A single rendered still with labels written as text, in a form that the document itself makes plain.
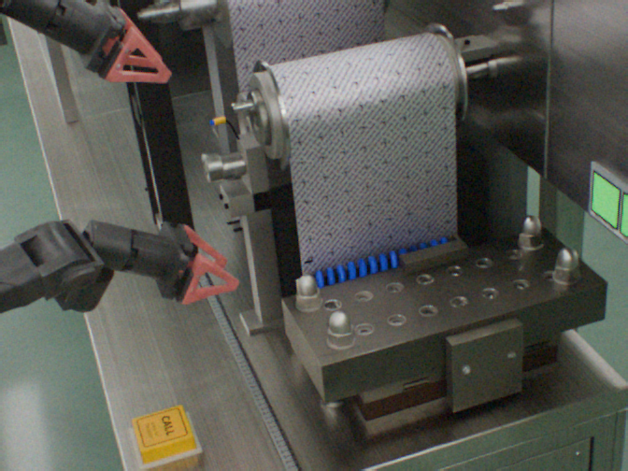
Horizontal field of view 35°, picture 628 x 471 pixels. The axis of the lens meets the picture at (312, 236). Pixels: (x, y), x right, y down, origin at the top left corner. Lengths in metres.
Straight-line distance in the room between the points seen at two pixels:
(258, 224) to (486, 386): 0.39
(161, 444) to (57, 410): 1.62
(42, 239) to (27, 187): 2.93
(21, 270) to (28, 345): 2.00
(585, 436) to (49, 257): 0.74
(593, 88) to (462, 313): 0.32
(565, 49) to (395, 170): 0.28
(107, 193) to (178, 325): 0.49
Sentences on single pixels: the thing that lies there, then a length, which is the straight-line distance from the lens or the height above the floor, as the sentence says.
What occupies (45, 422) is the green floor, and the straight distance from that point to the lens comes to 2.88.
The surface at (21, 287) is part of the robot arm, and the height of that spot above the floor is 1.18.
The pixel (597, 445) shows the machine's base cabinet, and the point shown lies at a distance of 1.43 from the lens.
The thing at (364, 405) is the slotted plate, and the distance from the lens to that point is 1.29.
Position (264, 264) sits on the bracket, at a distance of 1.44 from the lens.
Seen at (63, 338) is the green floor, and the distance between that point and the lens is 3.18.
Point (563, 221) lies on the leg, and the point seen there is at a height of 0.91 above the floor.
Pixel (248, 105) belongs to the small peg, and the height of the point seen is 1.27.
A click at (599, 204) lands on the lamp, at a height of 1.17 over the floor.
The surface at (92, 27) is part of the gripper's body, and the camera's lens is 1.20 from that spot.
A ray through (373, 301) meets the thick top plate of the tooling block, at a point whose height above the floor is 1.03.
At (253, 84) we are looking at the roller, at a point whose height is 1.29.
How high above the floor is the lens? 1.78
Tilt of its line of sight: 31 degrees down
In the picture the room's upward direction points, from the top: 6 degrees counter-clockwise
